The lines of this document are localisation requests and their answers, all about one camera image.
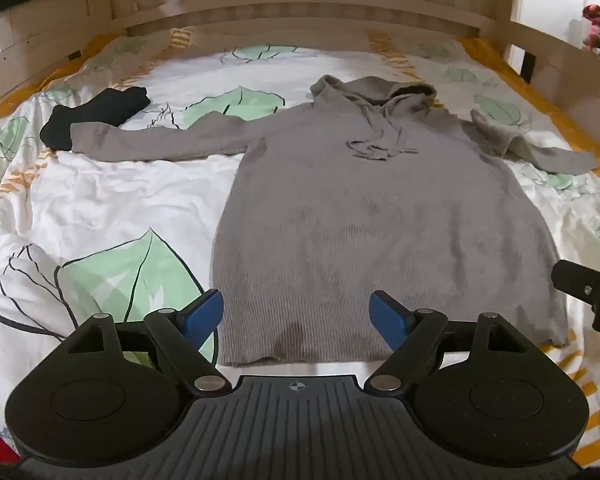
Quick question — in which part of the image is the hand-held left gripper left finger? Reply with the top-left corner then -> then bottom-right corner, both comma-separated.
60,289 -> 233,396

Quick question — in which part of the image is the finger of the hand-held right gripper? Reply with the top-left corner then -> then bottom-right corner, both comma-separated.
551,259 -> 600,306

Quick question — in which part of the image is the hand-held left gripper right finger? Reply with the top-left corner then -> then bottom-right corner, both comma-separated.
364,289 -> 531,396

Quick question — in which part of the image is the grey knit hoodie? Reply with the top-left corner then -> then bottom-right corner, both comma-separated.
70,74 -> 600,367

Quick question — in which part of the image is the white leaf-print duvet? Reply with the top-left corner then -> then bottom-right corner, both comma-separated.
0,25 -> 600,480

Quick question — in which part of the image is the black folded garment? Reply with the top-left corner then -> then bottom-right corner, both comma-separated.
39,86 -> 150,152

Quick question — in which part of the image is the wooden bed frame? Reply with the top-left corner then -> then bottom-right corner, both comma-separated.
0,0 -> 600,126

